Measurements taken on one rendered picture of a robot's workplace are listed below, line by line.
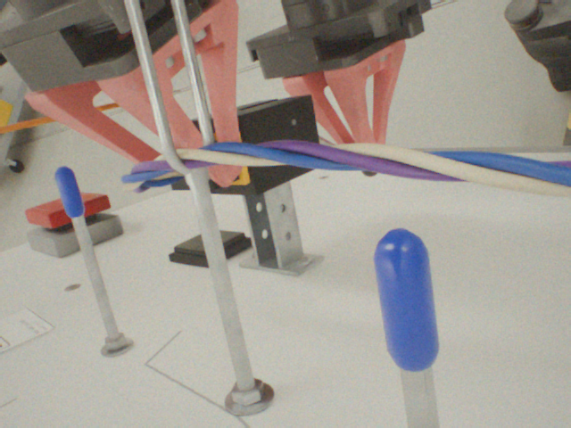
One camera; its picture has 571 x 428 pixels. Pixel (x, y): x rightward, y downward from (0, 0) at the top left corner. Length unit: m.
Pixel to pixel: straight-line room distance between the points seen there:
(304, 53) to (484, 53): 1.44
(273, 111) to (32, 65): 0.11
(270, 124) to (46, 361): 0.15
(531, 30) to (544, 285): 1.13
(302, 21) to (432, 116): 1.40
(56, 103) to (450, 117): 1.50
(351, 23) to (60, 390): 0.23
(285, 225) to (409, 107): 1.50
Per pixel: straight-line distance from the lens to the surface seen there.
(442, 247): 0.31
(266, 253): 0.32
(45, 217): 0.45
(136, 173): 0.20
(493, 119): 1.62
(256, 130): 0.27
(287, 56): 0.35
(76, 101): 0.26
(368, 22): 0.31
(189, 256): 0.35
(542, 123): 1.56
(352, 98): 0.34
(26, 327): 0.33
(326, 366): 0.21
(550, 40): 1.38
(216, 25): 0.23
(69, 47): 0.22
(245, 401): 0.20
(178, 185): 0.27
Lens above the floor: 1.28
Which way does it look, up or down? 42 degrees down
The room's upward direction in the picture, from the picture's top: 61 degrees counter-clockwise
